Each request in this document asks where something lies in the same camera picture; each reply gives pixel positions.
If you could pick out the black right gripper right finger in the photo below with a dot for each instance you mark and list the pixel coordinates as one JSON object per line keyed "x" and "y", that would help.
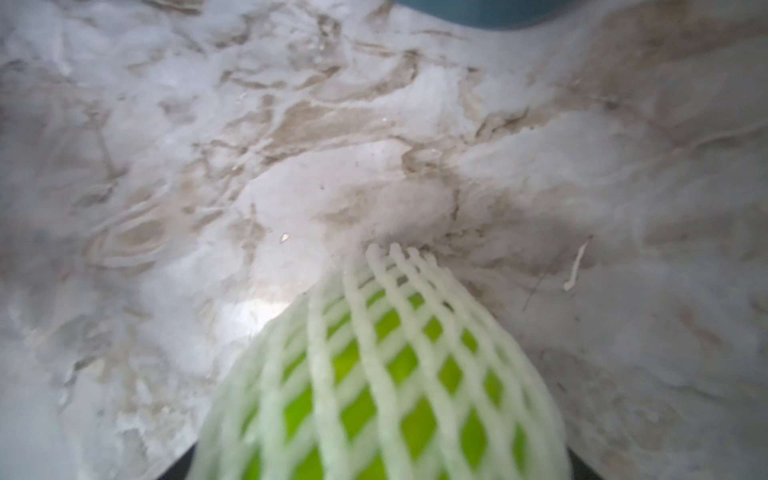
{"x": 580, "y": 469}

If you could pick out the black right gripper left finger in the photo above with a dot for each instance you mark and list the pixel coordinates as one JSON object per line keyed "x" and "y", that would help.
{"x": 180, "y": 469}

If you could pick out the dark blue net bin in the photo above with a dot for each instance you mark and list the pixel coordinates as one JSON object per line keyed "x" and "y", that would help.
{"x": 490, "y": 14}

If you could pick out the green custard apple dark spots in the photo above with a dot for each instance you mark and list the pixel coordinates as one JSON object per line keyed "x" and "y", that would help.
{"x": 386, "y": 386}

